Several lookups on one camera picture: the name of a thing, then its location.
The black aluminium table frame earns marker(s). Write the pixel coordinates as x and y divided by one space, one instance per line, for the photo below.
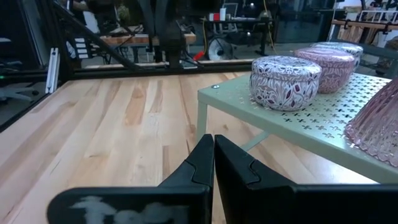
124 72

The purple leaf pattern candle tin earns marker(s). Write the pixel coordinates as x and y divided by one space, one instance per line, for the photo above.
284 84

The silver aluminium extrusion piece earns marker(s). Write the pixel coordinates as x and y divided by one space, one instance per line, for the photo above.
52 71

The red box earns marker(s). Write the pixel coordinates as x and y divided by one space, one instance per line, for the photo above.
214 17

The red tool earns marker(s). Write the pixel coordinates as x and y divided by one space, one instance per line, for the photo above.
199 56

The wooden rack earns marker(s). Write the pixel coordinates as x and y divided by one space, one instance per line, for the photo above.
351 31

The white box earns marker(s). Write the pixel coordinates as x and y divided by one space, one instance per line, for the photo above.
223 14

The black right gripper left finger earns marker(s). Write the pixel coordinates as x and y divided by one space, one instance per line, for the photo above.
196 174

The person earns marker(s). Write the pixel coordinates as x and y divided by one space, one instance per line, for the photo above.
102 12

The round floor fan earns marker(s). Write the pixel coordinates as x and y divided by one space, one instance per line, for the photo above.
220 49

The black cabinet with white labels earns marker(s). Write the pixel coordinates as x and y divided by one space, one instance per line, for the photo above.
80 46

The green perforated metal shelf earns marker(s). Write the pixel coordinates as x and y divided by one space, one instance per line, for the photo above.
311 124

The blue leaf pattern candle tin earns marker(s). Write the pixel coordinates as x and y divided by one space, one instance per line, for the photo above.
348 48

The pink floral pattern candle tin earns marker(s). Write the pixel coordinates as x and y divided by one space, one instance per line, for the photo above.
337 71

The pink glass candle holder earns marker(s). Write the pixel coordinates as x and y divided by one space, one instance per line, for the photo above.
376 127

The wooden top workbench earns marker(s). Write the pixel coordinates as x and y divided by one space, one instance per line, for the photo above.
133 39

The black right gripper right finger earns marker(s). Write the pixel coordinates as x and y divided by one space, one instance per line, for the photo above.
242 186

